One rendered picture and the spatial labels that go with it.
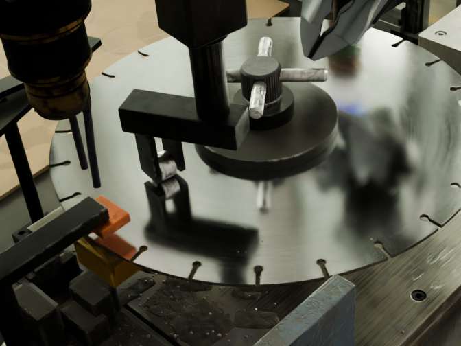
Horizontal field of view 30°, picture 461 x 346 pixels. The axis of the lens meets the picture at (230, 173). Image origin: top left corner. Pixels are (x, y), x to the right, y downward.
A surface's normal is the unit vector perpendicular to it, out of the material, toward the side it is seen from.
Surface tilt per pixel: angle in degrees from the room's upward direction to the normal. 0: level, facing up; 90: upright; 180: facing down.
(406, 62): 0
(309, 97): 5
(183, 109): 0
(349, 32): 57
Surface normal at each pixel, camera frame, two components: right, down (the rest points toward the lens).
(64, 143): -0.08, -0.77
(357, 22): -0.87, -0.47
